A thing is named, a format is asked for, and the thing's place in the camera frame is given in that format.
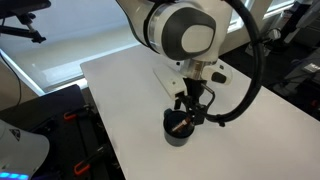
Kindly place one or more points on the dark teal mug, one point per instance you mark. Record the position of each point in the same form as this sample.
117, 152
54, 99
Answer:
178, 135

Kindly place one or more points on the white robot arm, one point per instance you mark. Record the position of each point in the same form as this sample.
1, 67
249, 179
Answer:
180, 30

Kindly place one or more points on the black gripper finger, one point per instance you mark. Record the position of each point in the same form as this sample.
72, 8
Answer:
178, 103
197, 115

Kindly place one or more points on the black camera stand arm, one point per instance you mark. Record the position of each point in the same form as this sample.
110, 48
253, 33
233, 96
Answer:
23, 20

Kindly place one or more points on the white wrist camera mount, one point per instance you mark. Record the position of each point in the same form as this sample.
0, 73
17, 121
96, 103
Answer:
170, 83

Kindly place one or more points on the white device with blue light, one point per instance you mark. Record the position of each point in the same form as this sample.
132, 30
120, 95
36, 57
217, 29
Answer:
20, 153

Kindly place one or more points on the orange Expo marker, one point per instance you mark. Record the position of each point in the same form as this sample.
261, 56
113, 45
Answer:
180, 126

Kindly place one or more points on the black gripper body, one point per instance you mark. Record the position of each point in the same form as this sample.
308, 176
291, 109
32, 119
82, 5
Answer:
196, 91

